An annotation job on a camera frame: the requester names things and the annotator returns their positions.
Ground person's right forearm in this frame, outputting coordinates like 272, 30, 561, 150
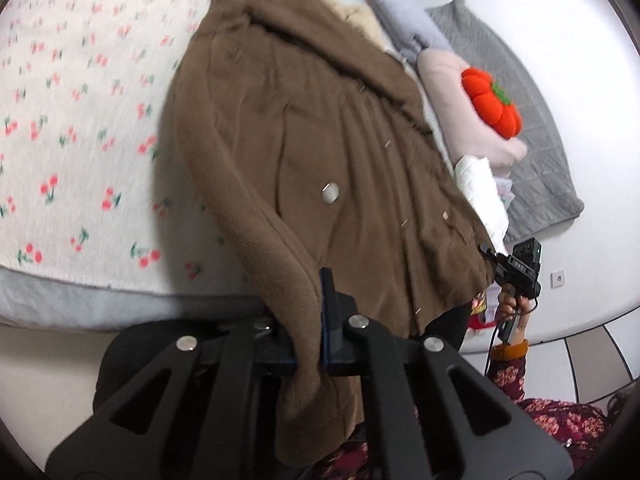
487, 338, 531, 404

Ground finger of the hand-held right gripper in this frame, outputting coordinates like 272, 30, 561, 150
478, 242, 507, 269

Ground grey quilted bedspread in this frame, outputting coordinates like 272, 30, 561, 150
425, 0, 586, 246

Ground bed with light blue sheet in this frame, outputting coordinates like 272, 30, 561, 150
0, 264, 275, 334

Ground blue-grey pillow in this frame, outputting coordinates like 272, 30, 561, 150
352, 0, 454, 64

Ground black cable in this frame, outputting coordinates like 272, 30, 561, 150
482, 317, 507, 379

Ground cherry print blanket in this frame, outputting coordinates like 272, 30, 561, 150
0, 0, 262, 294

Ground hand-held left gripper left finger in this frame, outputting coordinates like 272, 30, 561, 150
45, 316, 298, 480

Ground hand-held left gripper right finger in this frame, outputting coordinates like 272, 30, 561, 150
319, 267, 574, 480

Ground pink patterned folded cloth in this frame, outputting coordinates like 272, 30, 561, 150
492, 175, 516, 209

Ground white quilted jacket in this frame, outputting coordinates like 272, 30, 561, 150
454, 155, 510, 247

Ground orange pumpkin cushion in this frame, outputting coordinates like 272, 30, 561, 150
460, 66, 524, 141

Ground brown coat with fleece collar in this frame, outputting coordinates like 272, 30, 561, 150
159, 0, 496, 468

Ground pink pillow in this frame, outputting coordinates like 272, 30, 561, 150
417, 49, 529, 167

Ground person's right hand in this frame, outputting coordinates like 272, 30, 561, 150
497, 291, 535, 335

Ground person's black pants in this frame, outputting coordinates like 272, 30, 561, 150
419, 304, 473, 357

